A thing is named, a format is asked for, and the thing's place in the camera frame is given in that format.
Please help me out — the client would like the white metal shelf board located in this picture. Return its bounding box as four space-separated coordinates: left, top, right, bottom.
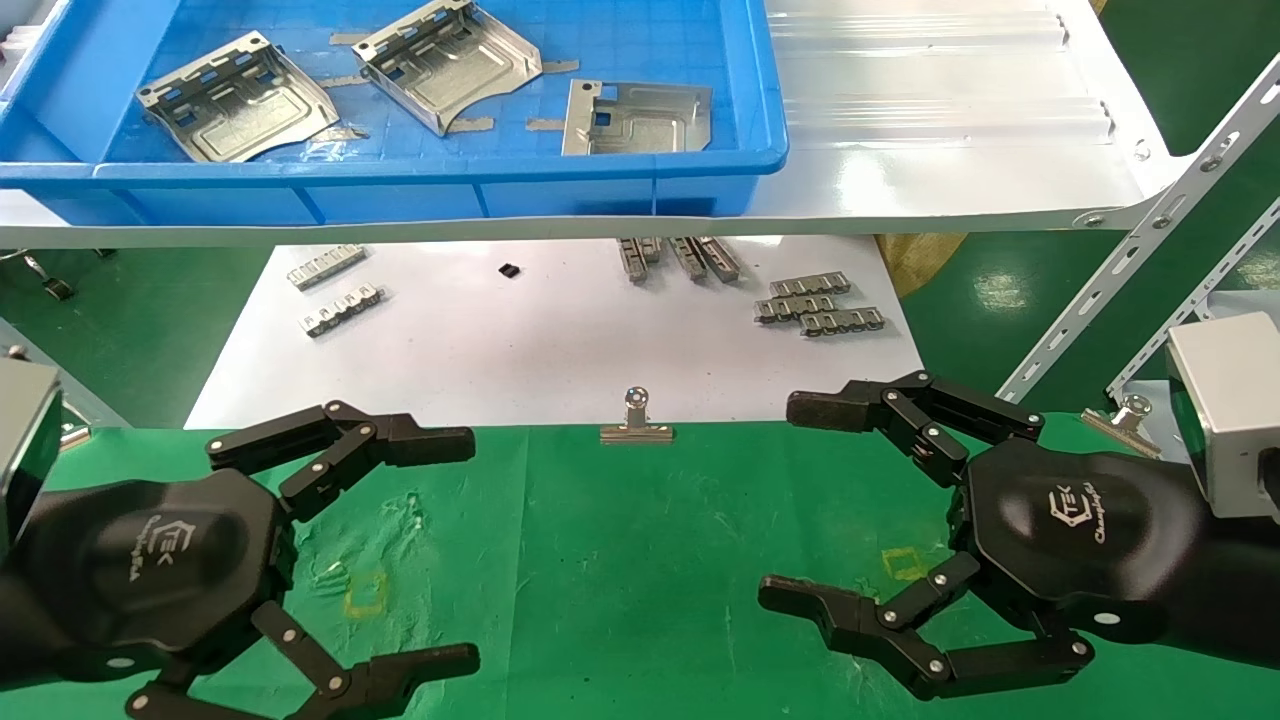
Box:
0 0 1191 249

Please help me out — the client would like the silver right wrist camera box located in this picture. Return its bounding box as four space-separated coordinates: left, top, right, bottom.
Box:
1165 312 1280 519

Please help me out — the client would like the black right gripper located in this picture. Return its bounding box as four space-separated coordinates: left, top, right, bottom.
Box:
757 370 1216 701

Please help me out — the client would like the brown cardboard piece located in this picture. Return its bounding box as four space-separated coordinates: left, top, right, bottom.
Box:
875 233 969 299

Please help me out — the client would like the grey metal frame bar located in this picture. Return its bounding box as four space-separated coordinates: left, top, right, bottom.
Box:
0 318 131 429

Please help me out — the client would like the flat sheet metal plate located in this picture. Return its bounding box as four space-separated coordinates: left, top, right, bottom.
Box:
561 79 713 157

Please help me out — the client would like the blue plastic bin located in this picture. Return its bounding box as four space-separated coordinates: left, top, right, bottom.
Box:
0 0 789 226

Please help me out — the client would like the white plastic container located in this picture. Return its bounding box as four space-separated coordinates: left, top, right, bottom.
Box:
0 0 71 61

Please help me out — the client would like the white paper sheet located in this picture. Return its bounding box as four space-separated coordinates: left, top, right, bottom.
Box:
185 236 926 431

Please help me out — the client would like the green cloth mat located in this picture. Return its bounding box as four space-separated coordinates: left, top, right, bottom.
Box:
0 412 1280 720

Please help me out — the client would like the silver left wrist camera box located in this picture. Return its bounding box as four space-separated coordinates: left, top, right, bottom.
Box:
0 358 63 546

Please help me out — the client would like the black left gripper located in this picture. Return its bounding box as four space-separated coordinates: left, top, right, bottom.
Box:
20 468 482 720

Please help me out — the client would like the black caster wheel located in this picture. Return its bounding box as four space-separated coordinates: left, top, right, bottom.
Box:
18 250 77 302

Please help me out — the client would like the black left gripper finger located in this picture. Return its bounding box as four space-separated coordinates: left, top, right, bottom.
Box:
205 400 477 523

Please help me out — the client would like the white perforated angle bar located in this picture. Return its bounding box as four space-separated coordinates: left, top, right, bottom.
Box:
1105 195 1280 401
998 52 1280 405

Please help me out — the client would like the bent sheet metal plate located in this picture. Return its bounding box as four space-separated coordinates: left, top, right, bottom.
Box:
135 30 341 164
352 0 544 138

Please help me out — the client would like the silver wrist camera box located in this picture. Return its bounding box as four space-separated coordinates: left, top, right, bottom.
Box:
0 358 63 546
1165 312 1280 519

